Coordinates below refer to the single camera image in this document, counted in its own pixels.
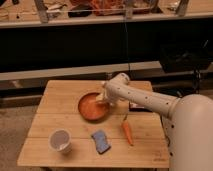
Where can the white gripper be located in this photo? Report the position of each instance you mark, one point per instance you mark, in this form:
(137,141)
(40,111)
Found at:
(107,95)

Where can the orange ceramic bowl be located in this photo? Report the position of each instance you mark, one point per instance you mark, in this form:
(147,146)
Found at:
(90,109)

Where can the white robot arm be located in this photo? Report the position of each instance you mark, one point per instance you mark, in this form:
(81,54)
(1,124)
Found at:
(191,117)

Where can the small dark flat box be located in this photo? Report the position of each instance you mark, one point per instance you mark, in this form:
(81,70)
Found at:
(136,107)

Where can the orange carrot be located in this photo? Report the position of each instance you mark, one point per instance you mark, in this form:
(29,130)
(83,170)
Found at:
(127,131)

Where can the blue sponge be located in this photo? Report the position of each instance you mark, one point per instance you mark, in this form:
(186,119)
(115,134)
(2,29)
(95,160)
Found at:
(101,142)

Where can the wooden folding table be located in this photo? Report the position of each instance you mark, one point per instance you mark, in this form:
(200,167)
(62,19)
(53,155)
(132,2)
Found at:
(123,139)

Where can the white paper cup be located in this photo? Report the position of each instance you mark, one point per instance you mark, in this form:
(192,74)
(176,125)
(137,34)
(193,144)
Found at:
(60,141)

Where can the orange clutter on shelf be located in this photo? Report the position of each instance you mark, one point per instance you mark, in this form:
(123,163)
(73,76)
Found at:
(107,7)

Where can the long metal shelf rail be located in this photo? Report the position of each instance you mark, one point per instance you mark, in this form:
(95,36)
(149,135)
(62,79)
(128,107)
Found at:
(32,74)

